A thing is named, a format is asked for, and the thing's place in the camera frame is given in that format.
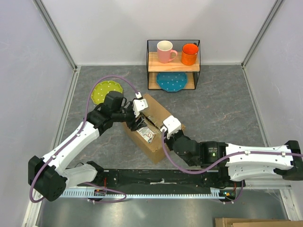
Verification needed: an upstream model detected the black wire wooden shelf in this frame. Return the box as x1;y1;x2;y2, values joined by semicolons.
146;39;201;90

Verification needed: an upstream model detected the green dotted plate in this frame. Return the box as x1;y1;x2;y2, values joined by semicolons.
90;80;123;105

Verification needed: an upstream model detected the cardboard sheet corner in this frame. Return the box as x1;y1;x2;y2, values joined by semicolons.
214;218;303;227

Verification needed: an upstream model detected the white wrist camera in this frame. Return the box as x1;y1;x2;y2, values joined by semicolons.
133;98;149;117
160;115;181;139

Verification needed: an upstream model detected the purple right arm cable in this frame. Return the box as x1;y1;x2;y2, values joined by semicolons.
160;129;303;175

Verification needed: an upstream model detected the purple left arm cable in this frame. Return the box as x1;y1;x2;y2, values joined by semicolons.
28;75;143;203

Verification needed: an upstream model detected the orange mug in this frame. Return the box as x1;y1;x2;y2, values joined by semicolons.
181;44;199;66

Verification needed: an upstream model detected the blue dotted plate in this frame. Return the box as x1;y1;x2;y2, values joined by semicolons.
156;72;187;92

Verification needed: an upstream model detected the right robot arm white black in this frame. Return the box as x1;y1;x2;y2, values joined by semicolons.
161;128;303;186

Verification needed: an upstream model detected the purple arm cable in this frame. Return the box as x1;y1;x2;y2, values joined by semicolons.
28;75;143;203
160;129;303;175

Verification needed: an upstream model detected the brown cardboard express box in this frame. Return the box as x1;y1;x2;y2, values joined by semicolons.
123;94;171;164

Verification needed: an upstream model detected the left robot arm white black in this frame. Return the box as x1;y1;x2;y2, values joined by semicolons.
28;91;148;201

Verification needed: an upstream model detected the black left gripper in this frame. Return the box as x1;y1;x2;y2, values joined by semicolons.
113;98;146;131

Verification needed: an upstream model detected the pink mug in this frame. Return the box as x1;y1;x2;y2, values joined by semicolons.
157;40;178;64

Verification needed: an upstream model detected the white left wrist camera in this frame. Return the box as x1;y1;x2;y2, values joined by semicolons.
133;98;149;117

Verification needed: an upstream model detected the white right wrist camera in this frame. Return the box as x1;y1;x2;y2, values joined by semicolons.
160;115;181;139

